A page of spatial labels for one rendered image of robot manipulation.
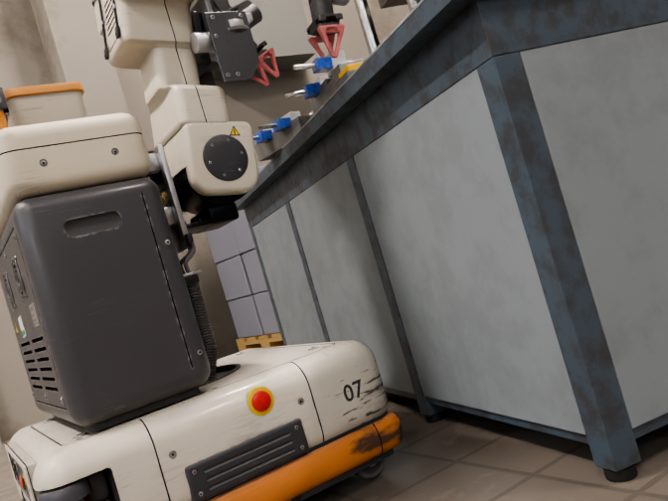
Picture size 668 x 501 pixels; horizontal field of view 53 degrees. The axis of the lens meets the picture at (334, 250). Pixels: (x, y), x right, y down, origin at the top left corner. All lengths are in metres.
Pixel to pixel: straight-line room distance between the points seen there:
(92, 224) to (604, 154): 0.85
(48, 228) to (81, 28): 3.25
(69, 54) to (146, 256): 3.16
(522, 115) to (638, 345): 0.40
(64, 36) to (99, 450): 3.42
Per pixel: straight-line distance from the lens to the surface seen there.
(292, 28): 4.90
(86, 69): 4.29
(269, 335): 3.89
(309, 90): 1.79
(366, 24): 3.22
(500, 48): 1.09
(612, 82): 1.19
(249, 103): 4.88
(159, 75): 1.56
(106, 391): 1.19
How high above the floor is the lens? 0.45
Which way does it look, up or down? 1 degrees up
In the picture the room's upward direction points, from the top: 16 degrees counter-clockwise
